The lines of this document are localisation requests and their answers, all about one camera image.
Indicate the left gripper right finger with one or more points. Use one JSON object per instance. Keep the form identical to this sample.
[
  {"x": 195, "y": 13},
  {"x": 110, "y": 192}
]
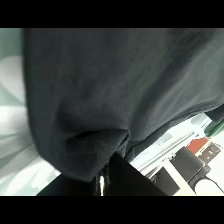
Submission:
[{"x": 130, "y": 181}]

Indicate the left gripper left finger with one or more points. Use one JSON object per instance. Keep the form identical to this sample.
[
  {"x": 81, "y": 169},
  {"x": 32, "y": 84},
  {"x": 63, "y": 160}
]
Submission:
[{"x": 66, "y": 188}]

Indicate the black garment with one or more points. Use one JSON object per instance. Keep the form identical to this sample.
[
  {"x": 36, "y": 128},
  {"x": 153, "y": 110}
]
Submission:
[{"x": 110, "y": 86}]

